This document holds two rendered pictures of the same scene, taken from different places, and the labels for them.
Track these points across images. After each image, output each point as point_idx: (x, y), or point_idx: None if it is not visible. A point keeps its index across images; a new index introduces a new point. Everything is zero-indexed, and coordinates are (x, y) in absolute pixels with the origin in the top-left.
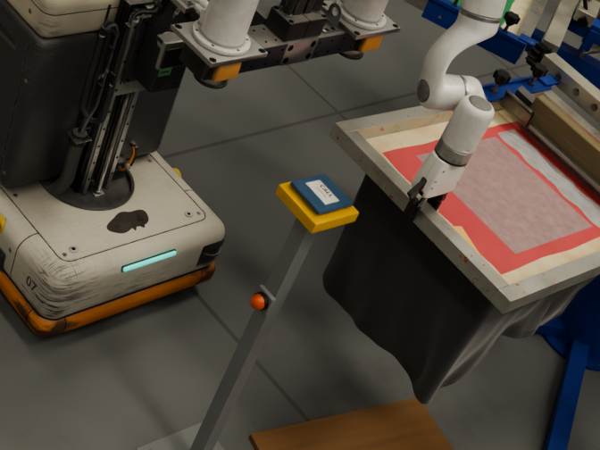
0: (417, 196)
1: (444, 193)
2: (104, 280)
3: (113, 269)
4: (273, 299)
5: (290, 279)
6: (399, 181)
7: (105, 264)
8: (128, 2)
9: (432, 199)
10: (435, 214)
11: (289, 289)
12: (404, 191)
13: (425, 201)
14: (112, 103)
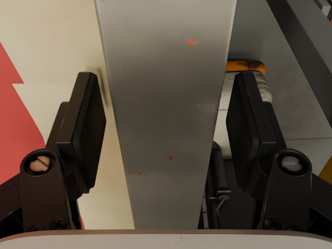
0: (154, 177)
1: (95, 243)
2: (228, 88)
3: (222, 95)
4: (327, 7)
5: (318, 29)
6: (169, 227)
7: (228, 100)
8: None
9: (92, 158)
10: (147, 73)
11: (296, 14)
12: (195, 202)
13: (131, 153)
14: (205, 220)
